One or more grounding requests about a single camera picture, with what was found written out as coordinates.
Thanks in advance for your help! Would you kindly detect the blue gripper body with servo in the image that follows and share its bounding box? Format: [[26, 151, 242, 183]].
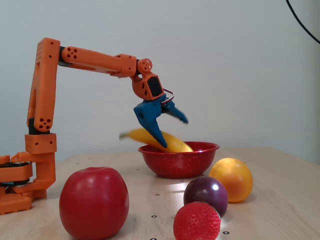
[[133, 93, 176, 126]]

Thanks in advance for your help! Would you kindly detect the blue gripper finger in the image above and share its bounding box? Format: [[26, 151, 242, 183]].
[[165, 103, 189, 124], [142, 119, 168, 149]]

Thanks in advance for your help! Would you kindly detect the yellow plastic banana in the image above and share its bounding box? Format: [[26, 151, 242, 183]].
[[118, 128, 195, 153]]

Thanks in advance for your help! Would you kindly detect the orange robot base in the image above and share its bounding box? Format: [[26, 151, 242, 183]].
[[0, 151, 57, 216]]

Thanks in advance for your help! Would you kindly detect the red speckled bowl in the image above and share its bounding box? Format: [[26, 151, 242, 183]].
[[138, 141, 220, 179]]

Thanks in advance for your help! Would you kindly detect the purple plastic plum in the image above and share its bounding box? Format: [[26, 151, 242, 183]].
[[183, 175, 229, 218]]

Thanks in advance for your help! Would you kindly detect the orange yellow plastic fruit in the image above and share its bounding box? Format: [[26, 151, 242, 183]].
[[208, 157, 254, 203]]

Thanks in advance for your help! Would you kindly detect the red plastic apple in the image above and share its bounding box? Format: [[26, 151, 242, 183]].
[[59, 166, 130, 240]]

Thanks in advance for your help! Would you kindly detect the red plastic strawberry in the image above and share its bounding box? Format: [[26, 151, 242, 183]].
[[173, 201, 222, 240]]

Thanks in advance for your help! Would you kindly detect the white red servo wire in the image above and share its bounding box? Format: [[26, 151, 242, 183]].
[[161, 88, 176, 105]]

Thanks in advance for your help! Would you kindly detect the black hanging cable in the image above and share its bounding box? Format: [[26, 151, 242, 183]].
[[285, 0, 320, 45]]

